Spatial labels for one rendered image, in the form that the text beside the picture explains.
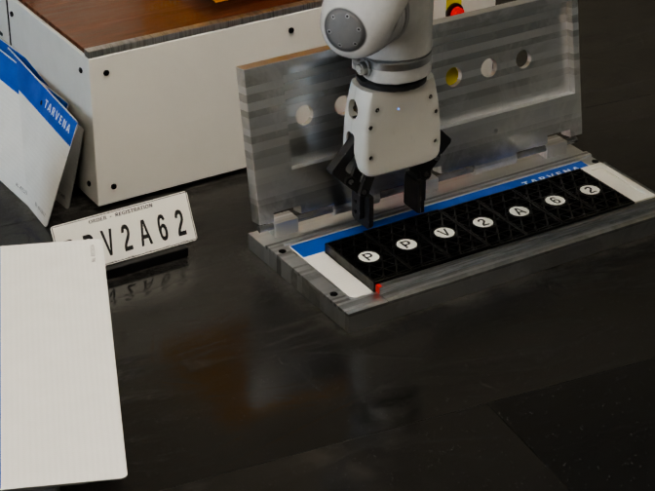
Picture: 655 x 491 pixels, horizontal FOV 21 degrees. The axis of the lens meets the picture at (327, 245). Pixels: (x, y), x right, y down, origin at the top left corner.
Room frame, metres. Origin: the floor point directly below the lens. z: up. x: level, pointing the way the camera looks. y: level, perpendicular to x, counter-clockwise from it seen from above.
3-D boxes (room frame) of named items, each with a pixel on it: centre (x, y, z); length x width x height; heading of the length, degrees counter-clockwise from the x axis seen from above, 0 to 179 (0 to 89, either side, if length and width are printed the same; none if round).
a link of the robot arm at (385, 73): (1.73, -0.07, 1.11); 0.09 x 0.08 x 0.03; 121
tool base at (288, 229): (1.73, -0.15, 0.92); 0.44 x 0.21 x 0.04; 121
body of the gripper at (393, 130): (1.73, -0.07, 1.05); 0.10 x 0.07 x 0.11; 121
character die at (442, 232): (1.68, -0.13, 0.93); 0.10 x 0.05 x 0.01; 31
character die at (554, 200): (1.75, -0.25, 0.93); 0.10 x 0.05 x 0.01; 31
